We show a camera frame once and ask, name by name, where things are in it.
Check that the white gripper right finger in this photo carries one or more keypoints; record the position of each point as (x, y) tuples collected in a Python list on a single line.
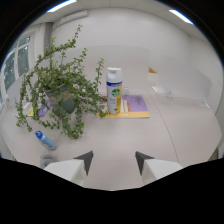
[(156, 168)]

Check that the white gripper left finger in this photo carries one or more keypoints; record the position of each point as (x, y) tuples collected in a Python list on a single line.
[(71, 166)]

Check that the purple and yellow book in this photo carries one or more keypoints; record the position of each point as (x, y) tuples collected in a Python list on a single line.
[(135, 106)]

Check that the blue capped plastic bottle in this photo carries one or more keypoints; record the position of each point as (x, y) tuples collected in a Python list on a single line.
[(45, 140)]

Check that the purple and yellow booklet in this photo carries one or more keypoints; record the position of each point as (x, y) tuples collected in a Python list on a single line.
[(39, 110)]

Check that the green plant pot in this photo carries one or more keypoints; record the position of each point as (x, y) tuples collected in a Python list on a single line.
[(63, 100)]

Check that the green trailing potted plant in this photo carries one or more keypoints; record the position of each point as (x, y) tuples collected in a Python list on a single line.
[(63, 83)]

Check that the white spray can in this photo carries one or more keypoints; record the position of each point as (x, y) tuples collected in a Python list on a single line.
[(114, 90)]

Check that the clear desk divider panel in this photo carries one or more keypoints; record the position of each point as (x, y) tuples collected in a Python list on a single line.
[(181, 78)]

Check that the yellow paper sheet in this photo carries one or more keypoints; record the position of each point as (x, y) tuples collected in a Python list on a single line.
[(152, 70)]

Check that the window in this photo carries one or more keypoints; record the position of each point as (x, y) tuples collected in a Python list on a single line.
[(15, 65)]

